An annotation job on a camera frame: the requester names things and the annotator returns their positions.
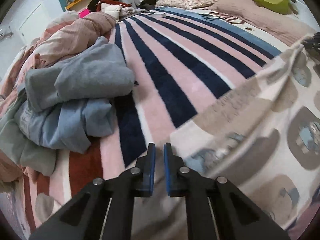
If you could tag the pink shopping bag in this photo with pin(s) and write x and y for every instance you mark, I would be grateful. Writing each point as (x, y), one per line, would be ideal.
(84, 12)

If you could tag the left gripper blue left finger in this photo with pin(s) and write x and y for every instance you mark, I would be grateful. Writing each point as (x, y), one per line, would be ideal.
(103, 209)

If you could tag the small white remote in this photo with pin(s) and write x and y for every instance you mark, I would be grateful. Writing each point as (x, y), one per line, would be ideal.
(156, 14)

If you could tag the clothes pile on chair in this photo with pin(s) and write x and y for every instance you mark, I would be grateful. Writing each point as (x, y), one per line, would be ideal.
(117, 9)

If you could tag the yellow white shelf cabinet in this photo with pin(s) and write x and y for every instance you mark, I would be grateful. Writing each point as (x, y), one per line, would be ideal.
(77, 5)

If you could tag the pink ribbed pillow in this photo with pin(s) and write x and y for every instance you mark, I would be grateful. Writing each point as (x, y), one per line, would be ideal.
(282, 27)

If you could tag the grey blue folded clothes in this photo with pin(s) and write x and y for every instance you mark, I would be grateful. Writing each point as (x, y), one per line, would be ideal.
(62, 107)

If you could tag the bear print pajama pants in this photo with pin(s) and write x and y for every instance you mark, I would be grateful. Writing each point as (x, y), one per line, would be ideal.
(263, 137)

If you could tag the floral pink pillow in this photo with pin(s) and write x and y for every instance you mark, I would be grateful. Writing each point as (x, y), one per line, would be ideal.
(185, 4)

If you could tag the pink striped crumpled duvet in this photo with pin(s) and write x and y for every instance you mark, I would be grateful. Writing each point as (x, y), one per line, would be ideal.
(65, 36)

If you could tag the striped fleece bed blanket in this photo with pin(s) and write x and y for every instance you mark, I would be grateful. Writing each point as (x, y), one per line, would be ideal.
(183, 62)

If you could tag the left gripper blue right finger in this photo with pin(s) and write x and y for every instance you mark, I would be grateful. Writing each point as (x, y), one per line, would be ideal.
(216, 208)

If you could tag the white room door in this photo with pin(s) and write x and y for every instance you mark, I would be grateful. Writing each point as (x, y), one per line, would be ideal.
(34, 25)

